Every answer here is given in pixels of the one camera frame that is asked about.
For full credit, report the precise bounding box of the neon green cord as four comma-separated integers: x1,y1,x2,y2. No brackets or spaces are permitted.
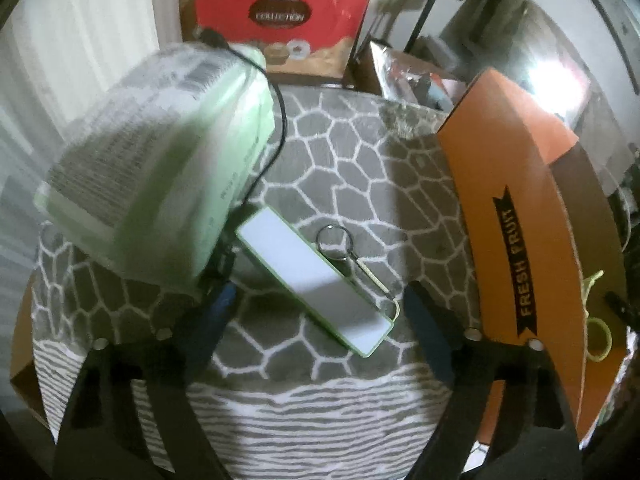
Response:
581,270,614,365

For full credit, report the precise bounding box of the black charging cable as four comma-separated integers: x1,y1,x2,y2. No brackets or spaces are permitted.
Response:
193,25,289,221

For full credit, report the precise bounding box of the metal key ring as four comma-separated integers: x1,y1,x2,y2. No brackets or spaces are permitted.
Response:
314,223,402,306

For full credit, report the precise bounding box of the beige sofa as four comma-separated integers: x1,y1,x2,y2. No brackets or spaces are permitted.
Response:
440,0,634,195

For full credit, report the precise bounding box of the grey patterned blanket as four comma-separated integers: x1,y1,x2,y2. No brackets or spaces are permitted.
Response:
32,87,480,479

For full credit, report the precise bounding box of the orange cardboard fruit box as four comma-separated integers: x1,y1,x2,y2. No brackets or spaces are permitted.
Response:
437,70,627,437

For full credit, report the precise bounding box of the red collection gift bag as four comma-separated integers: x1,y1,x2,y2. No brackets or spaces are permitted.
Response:
179,0,370,80

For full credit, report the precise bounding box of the white green power bank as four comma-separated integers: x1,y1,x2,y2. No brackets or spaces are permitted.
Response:
235,207,394,358

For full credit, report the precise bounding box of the light green wipes pack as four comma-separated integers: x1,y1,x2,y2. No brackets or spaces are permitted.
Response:
34,42,274,294

